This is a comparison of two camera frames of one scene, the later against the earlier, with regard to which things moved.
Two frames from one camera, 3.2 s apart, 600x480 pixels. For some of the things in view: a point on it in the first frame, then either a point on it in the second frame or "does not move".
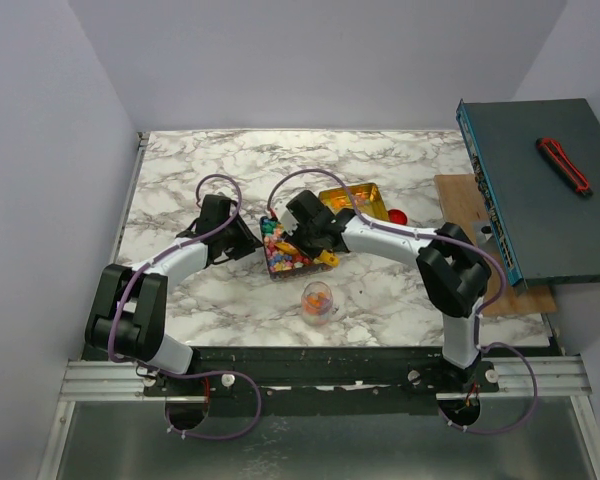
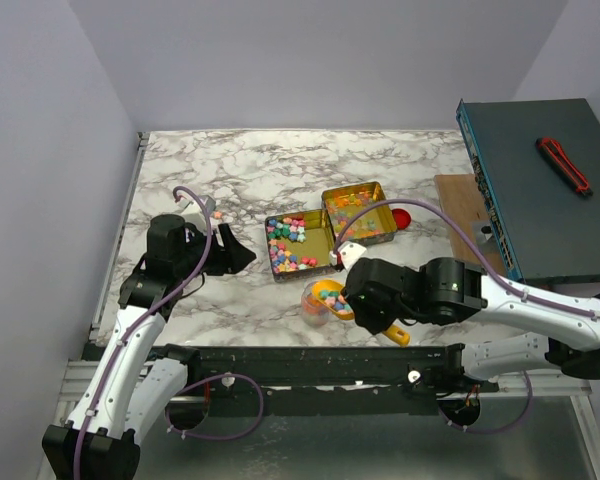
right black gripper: x=300 y=239 to x=359 y=298
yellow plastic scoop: x=323 y=257 to x=396 y=334
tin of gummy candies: x=368 y=199 does not move
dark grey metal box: x=543 y=228 does not move
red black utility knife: x=565 y=164 does not move
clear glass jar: x=316 y=303 does not move
